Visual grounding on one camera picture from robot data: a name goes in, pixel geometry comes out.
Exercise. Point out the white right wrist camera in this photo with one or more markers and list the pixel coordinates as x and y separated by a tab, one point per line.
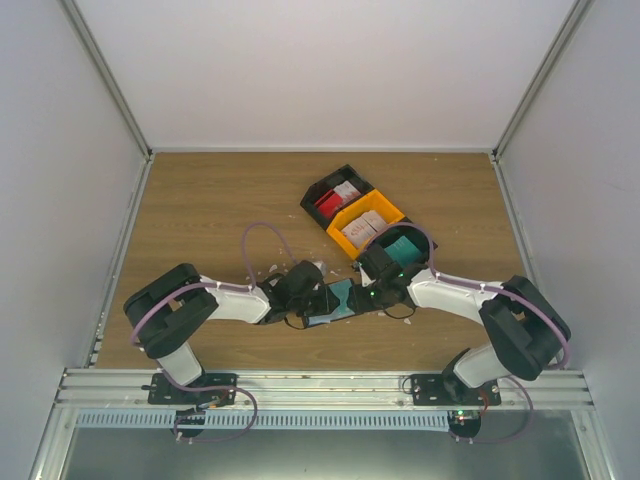
365	278

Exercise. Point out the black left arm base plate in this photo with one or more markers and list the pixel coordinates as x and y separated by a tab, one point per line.
210	389

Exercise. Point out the teal card stack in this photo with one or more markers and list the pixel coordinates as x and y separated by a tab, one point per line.
403	252

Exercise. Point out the black leather card holder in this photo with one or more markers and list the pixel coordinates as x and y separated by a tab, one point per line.
362	300

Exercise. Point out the aluminium mounting rail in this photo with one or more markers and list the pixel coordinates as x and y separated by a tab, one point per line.
307	390

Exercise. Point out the black left card bin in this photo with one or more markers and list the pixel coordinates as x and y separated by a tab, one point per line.
316	190

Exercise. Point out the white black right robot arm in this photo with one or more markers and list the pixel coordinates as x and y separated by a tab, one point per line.
524	331

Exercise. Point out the teal VIP card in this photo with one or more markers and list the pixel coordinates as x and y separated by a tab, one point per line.
342	291

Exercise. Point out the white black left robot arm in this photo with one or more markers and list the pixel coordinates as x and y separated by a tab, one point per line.
167	312

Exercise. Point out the grey slotted cable duct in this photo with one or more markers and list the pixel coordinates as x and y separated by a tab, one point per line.
270	419

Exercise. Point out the red white card stack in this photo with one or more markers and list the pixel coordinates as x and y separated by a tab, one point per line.
335	198

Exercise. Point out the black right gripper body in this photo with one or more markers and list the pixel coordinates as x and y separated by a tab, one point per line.
381	287

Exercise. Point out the black right card bin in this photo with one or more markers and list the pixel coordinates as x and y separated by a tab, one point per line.
419	236

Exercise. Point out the black card bin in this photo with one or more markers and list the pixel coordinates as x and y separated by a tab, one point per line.
316	190
419	236

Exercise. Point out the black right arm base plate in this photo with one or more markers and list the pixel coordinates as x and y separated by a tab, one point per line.
431	389

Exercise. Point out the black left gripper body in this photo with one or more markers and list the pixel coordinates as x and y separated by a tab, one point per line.
299	306

